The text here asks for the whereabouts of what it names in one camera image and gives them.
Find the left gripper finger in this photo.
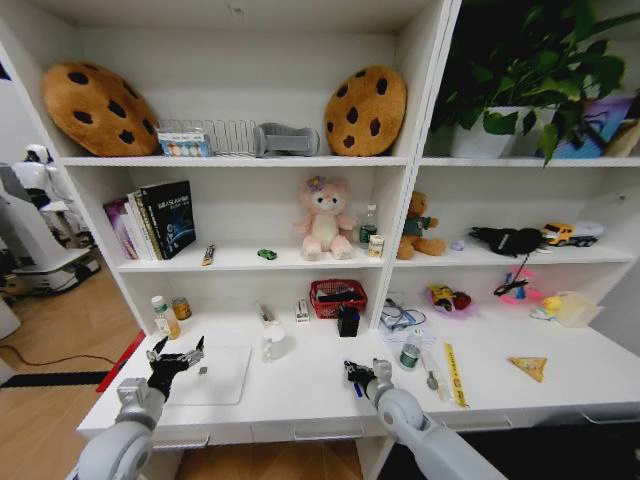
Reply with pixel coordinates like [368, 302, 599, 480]
[145, 335, 170, 362]
[180, 335, 207, 366]

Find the white flat tray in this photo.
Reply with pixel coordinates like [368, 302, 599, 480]
[163, 343, 254, 407]

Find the red board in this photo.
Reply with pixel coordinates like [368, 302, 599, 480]
[95, 329, 149, 394]

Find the black small box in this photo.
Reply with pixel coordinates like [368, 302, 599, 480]
[336, 304, 362, 338]

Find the clear plastic bag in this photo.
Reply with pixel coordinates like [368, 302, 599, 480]
[378, 291, 432, 347]

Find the white shelf unit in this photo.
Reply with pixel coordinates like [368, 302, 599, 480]
[0, 0, 640, 480]

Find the small water bottle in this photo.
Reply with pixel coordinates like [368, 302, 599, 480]
[398, 329, 426, 372]

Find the red plastic basket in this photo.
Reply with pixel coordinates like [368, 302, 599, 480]
[308, 278, 369, 320]

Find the wrapped spoon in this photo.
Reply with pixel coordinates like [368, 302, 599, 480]
[421, 348, 455, 402]

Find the clear plastic packet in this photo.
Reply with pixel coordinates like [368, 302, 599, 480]
[255, 297, 277, 325]

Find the yellow paper strip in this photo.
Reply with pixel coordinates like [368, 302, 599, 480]
[443, 341, 471, 408]

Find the black floor strip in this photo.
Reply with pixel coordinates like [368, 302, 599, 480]
[0, 370, 112, 389]

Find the purple plate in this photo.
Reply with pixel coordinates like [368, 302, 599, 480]
[424, 284, 480, 320]

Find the white book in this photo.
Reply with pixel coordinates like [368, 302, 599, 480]
[124, 191, 157, 261]

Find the purple book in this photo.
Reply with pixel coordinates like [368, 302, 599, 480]
[102, 198, 140, 261]

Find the black hardcover book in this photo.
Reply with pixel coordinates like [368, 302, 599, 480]
[139, 180, 198, 261]

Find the green label bottle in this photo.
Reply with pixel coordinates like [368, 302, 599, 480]
[358, 203, 379, 250]

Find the pink plush toy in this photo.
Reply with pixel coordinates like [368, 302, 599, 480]
[293, 175, 358, 262]

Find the brown teddy bear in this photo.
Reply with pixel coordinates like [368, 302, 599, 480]
[396, 191, 448, 261]

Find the triangular yellow snack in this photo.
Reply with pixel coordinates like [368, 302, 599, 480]
[506, 355, 549, 384]

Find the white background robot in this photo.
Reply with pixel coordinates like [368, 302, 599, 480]
[0, 144, 102, 297]

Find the black cap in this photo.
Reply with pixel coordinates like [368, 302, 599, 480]
[469, 225, 550, 258]

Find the box with coloured circles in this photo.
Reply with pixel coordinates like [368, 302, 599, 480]
[156, 127, 214, 158]

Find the translucent plastic container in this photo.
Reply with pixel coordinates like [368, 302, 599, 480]
[554, 291, 605, 329]

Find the grey fabric holder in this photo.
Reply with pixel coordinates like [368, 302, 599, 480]
[252, 122, 321, 159]

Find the yellow toy truck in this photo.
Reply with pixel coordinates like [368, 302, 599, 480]
[541, 222, 599, 248]

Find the large cookie plush pillow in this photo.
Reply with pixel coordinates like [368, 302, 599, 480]
[42, 60, 162, 158]

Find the small cookie plush pillow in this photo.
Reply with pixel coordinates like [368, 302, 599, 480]
[323, 66, 408, 157]

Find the white plant pot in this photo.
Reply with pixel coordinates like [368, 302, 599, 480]
[449, 105, 557, 160]

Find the blue purple picture box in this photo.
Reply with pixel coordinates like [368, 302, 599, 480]
[548, 94, 637, 160]

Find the beige paper item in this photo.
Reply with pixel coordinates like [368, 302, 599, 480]
[606, 118, 640, 158]

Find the green potted plant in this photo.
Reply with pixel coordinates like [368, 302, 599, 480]
[433, 0, 640, 167]

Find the black floor cable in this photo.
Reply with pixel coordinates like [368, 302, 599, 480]
[0, 343, 122, 367]

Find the black cord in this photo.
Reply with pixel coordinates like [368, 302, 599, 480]
[493, 251, 532, 297]

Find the wire file rack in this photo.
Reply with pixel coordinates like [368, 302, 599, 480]
[159, 118, 259, 154]

